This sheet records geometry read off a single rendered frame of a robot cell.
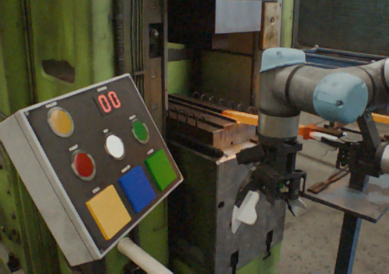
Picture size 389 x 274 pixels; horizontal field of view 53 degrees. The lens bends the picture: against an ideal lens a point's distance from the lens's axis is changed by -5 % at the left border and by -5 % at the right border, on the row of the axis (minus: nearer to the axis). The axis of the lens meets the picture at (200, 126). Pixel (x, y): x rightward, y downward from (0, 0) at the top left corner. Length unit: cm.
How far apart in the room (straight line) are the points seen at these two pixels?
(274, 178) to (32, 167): 41
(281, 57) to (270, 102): 8
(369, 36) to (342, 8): 94
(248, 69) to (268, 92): 85
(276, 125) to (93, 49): 57
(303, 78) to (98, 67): 61
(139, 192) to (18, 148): 25
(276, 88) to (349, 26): 909
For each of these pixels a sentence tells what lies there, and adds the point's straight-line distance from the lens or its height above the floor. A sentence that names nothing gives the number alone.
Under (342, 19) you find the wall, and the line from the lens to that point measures 983.
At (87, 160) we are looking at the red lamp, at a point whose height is 109.
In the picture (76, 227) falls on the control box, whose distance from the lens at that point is 70.
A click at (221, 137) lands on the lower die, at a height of 96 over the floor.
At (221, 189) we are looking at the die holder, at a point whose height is 82.
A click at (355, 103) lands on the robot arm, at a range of 62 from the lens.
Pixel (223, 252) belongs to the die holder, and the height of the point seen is 58.
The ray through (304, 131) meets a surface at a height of 103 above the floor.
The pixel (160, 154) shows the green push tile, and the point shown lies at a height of 104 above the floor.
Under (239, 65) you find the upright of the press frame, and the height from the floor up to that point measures 112.
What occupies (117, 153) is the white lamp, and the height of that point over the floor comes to 108.
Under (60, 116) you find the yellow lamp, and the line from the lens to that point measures 73.
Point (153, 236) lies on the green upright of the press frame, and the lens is 140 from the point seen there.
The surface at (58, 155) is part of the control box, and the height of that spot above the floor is 112.
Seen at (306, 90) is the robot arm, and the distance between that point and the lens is 63.
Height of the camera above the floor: 138
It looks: 18 degrees down
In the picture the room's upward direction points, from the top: 1 degrees clockwise
